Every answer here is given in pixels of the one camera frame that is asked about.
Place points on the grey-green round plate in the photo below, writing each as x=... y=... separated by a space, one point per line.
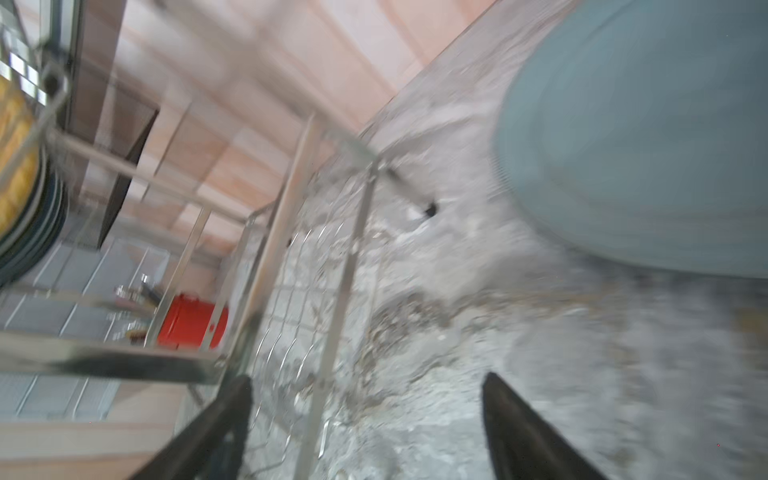
x=637 y=132

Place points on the steel two-tier dish rack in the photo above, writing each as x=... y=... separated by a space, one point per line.
x=229 y=134

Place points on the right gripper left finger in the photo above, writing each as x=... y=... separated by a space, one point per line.
x=212 y=446

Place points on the red pencil cup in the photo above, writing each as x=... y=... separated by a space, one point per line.
x=185 y=324

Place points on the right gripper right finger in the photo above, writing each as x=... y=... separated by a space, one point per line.
x=521 y=444

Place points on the white wire wall shelf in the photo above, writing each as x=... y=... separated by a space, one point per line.
x=82 y=271

